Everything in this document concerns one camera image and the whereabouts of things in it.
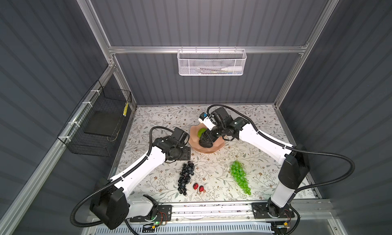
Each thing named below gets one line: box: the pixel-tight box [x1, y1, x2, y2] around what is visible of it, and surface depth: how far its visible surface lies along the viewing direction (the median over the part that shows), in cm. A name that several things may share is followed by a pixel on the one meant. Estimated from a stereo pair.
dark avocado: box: [198, 138, 213, 149], surface depth 96 cm
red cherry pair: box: [192, 182, 205, 195], surface depth 82 cm
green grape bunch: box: [229, 160, 252, 196], surface depth 82 cm
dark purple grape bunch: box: [177, 160, 195, 196], surface depth 84 cm
